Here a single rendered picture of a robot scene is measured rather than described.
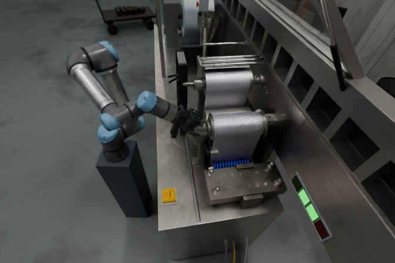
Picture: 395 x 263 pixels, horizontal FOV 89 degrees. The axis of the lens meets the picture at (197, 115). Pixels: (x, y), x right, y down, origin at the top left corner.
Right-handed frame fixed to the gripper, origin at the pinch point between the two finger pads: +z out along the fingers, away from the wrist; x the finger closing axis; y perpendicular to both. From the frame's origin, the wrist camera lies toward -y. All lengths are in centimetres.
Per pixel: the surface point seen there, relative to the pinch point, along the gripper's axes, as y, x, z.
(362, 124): 51, -31, 6
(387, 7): 192, 205, 240
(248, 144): 9.6, -4.8, 22.2
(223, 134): 7.8, -4.6, 4.5
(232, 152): 0.3, -4.8, 20.4
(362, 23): 181, 254, 292
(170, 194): -35.4, -14.4, 6.3
